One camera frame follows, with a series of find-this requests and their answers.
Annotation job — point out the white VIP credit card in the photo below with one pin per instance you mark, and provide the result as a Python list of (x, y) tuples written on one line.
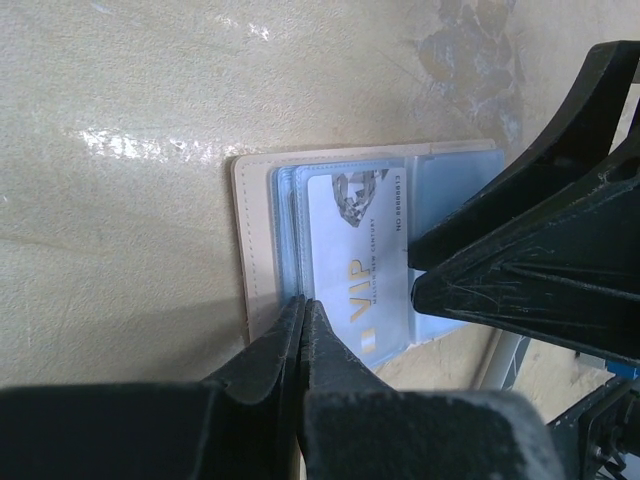
[(358, 247)]

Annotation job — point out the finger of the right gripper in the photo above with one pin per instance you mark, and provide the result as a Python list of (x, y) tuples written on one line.
[(566, 272), (576, 139)]

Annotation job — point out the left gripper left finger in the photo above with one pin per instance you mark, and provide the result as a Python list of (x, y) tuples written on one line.
[(237, 423)]

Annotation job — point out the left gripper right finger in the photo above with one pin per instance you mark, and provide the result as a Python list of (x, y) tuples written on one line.
[(357, 427)]

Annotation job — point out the grey truss beam piece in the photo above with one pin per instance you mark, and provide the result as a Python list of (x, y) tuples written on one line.
[(505, 361)]

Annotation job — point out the beige card holder wallet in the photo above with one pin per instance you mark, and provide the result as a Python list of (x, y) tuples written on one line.
[(270, 195)]

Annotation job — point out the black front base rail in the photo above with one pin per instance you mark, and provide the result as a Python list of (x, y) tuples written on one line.
[(594, 436)]

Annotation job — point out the blue toy brick block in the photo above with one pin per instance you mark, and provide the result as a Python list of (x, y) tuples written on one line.
[(624, 370)]

